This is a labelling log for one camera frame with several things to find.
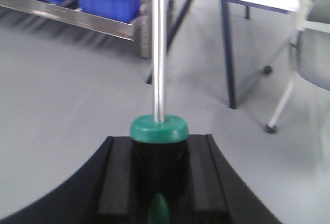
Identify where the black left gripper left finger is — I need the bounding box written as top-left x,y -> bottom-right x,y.
1,136 -> 133,223

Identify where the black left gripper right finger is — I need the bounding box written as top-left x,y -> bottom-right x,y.
187,134 -> 280,223

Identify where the green black screwdriver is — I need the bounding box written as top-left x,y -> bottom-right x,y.
130,0 -> 189,223

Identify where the grey chair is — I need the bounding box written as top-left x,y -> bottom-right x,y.
264,0 -> 329,134

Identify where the metal shelf with blue bins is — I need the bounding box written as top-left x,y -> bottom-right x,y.
1,0 -> 151,58

